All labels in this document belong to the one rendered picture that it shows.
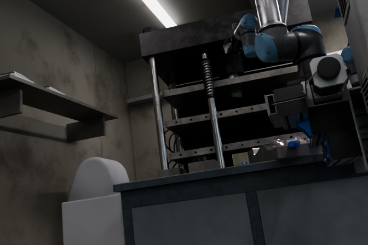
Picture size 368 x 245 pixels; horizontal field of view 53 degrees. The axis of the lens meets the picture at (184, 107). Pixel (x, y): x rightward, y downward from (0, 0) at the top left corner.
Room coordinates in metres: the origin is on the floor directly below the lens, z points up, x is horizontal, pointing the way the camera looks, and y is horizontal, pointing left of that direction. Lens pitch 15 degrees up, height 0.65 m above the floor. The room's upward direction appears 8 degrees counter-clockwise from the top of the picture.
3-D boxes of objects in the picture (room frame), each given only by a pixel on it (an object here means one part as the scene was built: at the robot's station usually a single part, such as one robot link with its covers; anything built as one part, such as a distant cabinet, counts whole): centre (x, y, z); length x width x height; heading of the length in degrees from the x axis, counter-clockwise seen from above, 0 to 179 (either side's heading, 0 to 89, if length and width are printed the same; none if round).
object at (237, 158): (2.90, -0.47, 0.87); 0.50 x 0.27 x 0.17; 170
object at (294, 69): (3.05, -0.45, 1.51); 1.10 x 0.70 x 0.05; 80
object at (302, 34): (1.40, -0.52, 1.20); 0.13 x 0.12 x 0.14; 100
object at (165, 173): (2.21, 0.12, 0.83); 0.17 x 0.13 x 0.06; 170
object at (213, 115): (2.69, -0.21, 1.10); 0.05 x 0.05 x 1.30
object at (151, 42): (2.99, -0.44, 1.75); 1.30 x 0.84 x 0.61; 80
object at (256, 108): (3.04, -0.45, 1.26); 1.10 x 0.74 x 0.05; 80
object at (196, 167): (2.14, -0.07, 0.83); 0.20 x 0.15 x 0.07; 170
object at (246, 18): (1.63, -0.35, 1.43); 0.11 x 0.08 x 0.09; 10
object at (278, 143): (2.00, -0.51, 0.90); 0.26 x 0.18 x 0.08; 7
